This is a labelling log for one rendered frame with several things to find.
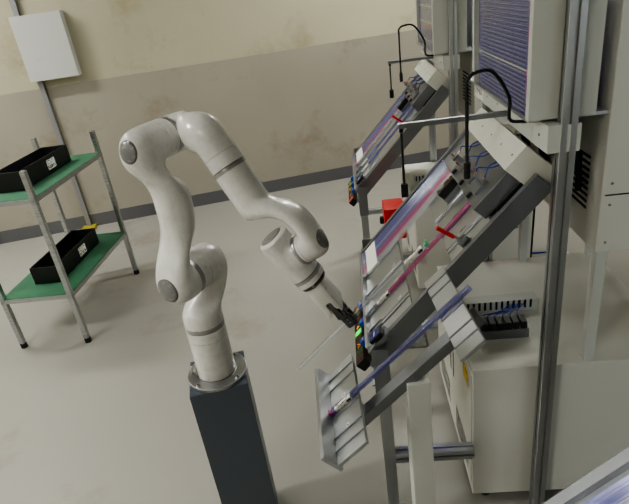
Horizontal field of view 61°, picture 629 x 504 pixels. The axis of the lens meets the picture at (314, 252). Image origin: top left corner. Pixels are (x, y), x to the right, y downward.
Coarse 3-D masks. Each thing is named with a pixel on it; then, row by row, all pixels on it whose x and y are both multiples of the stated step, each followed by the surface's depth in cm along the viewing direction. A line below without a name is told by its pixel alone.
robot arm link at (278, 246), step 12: (276, 228) 132; (264, 240) 132; (276, 240) 127; (288, 240) 129; (264, 252) 130; (276, 252) 128; (288, 252) 128; (276, 264) 131; (288, 264) 130; (300, 264) 129; (312, 264) 132; (288, 276) 133; (300, 276) 131
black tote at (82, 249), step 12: (60, 240) 358; (72, 240) 373; (84, 240) 357; (96, 240) 373; (48, 252) 343; (60, 252) 356; (72, 252) 341; (84, 252) 355; (36, 264) 329; (48, 264) 342; (72, 264) 339; (36, 276) 325; (48, 276) 324
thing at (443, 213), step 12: (432, 204) 190; (444, 204) 181; (456, 204) 173; (444, 216) 175; (468, 216) 160; (480, 216) 154; (492, 216) 148; (456, 228) 163; (468, 228) 156; (480, 228) 150; (444, 240) 165; (456, 240) 158; (456, 252) 154
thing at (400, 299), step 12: (396, 252) 194; (384, 264) 198; (396, 264) 187; (372, 276) 202; (384, 276) 191; (372, 288) 195; (396, 288) 176; (408, 288) 169; (372, 300) 189; (384, 300) 179; (396, 300) 171; (408, 300) 164; (372, 312) 181; (384, 312) 174; (396, 312) 166; (372, 324) 177; (384, 324) 169
